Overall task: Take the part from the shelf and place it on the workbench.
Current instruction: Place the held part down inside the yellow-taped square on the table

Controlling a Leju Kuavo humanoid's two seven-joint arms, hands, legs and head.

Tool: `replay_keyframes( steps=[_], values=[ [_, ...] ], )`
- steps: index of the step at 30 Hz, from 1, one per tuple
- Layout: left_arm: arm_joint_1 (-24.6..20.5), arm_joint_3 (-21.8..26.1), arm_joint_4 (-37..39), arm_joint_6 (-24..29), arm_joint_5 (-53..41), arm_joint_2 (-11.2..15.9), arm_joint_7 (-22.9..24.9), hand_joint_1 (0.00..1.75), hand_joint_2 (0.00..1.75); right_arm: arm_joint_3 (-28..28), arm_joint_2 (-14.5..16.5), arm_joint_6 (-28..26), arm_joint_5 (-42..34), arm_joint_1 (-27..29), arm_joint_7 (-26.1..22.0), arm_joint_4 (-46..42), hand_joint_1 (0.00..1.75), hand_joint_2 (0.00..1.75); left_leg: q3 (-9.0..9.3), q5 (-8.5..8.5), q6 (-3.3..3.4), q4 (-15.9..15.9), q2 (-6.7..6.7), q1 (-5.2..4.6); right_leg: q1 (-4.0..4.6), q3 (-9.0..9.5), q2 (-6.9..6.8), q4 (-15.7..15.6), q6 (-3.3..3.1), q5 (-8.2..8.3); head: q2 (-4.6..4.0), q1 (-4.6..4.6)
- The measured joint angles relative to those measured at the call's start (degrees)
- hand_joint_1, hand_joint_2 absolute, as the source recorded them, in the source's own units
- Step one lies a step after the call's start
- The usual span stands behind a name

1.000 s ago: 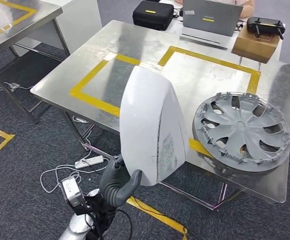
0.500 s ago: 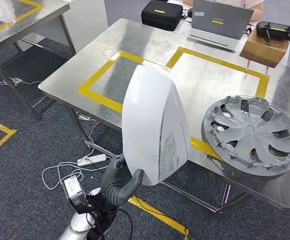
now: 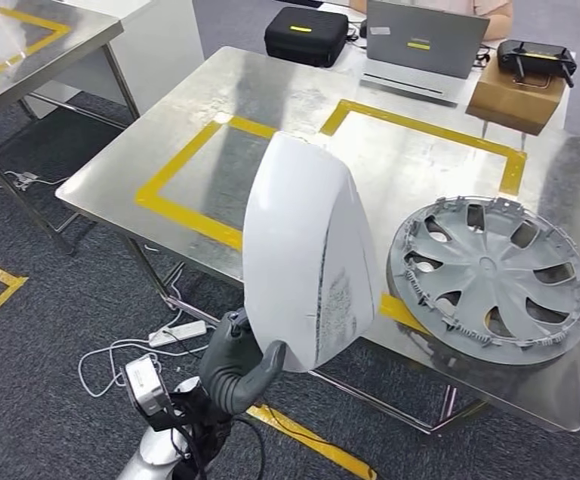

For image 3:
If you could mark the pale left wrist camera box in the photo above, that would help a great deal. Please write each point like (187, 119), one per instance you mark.
(142, 384)

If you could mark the grey wheel hubcap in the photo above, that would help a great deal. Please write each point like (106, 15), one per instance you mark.
(485, 272)

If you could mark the black remote controller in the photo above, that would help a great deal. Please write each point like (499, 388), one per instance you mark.
(534, 56)

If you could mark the yellow side table tape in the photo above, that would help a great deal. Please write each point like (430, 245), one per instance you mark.
(45, 36)

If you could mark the steel workbench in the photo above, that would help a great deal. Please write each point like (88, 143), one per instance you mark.
(420, 172)

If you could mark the black zip case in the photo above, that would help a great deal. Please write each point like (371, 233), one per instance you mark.
(305, 40)

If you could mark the grey laptop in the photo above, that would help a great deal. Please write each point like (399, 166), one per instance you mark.
(425, 40)

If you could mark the black computer mouse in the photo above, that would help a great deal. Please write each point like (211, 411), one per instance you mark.
(363, 28)

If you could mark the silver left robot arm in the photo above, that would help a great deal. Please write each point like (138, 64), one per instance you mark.
(155, 454)

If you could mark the white curved plastic part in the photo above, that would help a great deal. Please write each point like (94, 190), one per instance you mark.
(294, 252)

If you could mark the white power strip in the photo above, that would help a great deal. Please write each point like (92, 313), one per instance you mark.
(177, 333)

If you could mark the person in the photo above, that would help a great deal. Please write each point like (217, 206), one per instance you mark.
(497, 16)

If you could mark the brown cardboard box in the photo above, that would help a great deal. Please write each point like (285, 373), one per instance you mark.
(510, 106)

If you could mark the steel side table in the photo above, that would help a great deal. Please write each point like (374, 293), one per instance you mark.
(45, 46)

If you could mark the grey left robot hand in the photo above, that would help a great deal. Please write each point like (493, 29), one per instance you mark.
(235, 378)

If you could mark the white cabinet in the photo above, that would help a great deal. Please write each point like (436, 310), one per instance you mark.
(160, 46)

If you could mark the yellow workbench tape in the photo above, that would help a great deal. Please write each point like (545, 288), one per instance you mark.
(180, 212)

